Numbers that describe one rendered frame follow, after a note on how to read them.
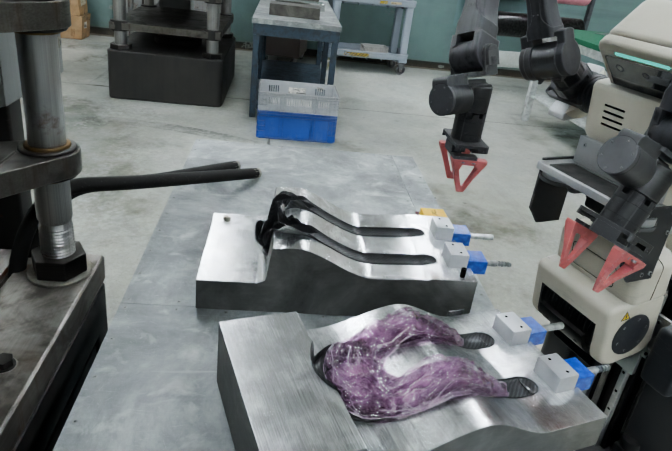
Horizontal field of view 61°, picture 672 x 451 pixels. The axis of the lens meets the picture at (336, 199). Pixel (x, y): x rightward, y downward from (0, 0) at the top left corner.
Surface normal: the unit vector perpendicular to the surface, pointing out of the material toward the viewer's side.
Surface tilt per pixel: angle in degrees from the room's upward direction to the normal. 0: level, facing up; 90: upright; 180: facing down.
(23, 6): 90
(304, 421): 0
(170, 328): 0
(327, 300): 90
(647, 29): 42
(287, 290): 90
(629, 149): 63
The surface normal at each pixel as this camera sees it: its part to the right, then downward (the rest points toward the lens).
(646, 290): 0.40, 0.43
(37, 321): 0.11, -0.90
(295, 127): 0.10, 0.44
